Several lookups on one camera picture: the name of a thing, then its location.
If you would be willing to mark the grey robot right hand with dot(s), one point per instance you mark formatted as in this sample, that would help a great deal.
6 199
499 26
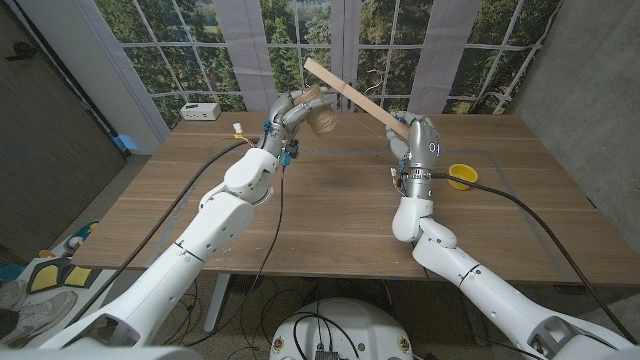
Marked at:
422 145

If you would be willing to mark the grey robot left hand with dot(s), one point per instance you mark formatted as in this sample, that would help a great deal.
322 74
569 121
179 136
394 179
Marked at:
280 125

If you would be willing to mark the beige twine spool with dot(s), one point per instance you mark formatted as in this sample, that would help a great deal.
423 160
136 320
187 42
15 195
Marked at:
325 122

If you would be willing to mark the wooden hanger with metal clips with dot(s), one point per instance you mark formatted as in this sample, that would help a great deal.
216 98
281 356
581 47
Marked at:
360 100

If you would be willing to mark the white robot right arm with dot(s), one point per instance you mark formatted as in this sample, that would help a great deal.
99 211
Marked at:
475 280

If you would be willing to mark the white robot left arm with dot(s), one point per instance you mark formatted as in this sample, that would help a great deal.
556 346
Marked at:
210 235

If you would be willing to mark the yellow bowl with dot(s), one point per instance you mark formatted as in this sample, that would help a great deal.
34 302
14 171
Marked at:
462 175

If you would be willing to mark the forest window printed backdrop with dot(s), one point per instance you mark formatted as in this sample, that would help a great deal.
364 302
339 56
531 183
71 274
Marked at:
250 50

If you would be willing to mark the small blue object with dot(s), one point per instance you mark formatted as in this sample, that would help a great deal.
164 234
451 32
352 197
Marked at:
126 142

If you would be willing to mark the black round grille object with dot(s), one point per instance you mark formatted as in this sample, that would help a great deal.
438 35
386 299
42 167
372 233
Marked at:
245 284

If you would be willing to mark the white metal table leg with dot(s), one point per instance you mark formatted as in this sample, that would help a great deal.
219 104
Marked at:
217 305

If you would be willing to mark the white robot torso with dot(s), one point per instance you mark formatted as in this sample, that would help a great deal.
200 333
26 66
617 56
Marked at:
350 330

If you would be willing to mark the colourful slipper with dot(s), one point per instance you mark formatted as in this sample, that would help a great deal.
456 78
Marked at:
80 239

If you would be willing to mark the yellow and black pad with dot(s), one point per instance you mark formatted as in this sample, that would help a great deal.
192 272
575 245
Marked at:
45 277
80 276

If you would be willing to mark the grey sneaker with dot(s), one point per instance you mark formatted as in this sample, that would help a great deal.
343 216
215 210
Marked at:
45 312

